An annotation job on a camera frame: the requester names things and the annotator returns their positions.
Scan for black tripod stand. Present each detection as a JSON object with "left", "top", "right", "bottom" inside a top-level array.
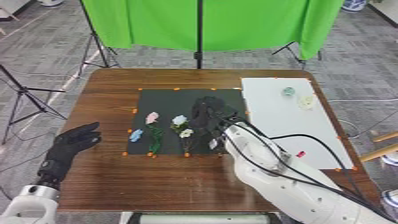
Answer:
[{"left": 0, "top": 63, "right": 72, "bottom": 146}]

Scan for wooden chair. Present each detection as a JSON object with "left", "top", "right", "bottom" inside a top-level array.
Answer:
[{"left": 358, "top": 130, "right": 398, "bottom": 164}]

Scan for pale blue flower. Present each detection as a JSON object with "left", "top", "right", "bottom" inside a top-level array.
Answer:
[{"left": 169, "top": 114, "right": 193, "bottom": 132}]

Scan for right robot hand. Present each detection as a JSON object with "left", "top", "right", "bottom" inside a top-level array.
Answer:
[{"left": 189, "top": 95, "right": 248, "bottom": 136}]

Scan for white sheet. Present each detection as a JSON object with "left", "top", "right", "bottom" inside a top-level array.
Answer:
[{"left": 241, "top": 77, "right": 360, "bottom": 171}]

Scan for blue and white vase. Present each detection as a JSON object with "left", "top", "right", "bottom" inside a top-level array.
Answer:
[
  {"left": 36, "top": 0, "right": 66, "bottom": 8},
  {"left": 340, "top": 0, "right": 370, "bottom": 14}
]

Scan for white flower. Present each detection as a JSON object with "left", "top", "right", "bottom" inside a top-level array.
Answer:
[{"left": 178, "top": 128, "right": 198, "bottom": 156}]

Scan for teal flower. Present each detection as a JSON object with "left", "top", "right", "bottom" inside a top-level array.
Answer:
[{"left": 281, "top": 86, "right": 299, "bottom": 98}]

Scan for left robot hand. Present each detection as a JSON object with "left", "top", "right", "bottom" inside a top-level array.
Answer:
[{"left": 45, "top": 121, "right": 104, "bottom": 168}]

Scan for black cable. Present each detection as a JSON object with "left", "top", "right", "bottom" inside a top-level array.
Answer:
[{"left": 260, "top": 133, "right": 398, "bottom": 222}]

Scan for dark mat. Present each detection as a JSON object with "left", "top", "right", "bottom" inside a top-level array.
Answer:
[{"left": 127, "top": 88, "right": 251, "bottom": 156}]

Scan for pale grey bar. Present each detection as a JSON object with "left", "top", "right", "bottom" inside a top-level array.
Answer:
[{"left": 120, "top": 212, "right": 281, "bottom": 224}]

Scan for pink flower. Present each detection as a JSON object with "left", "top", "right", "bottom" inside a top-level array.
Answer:
[{"left": 145, "top": 111, "right": 168, "bottom": 155}]

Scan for cream flower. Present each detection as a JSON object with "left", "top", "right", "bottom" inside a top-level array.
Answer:
[{"left": 297, "top": 95, "right": 319, "bottom": 112}]

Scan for black backdrop stand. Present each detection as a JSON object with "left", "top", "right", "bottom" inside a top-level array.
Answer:
[
  {"left": 271, "top": 41, "right": 326, "bottom": 70},
  {"left": 193, "top": 0, "right": 207, "bottom": 70},
  {"left": 77, "top": 0, "right": 123, "bottom": 70}
]

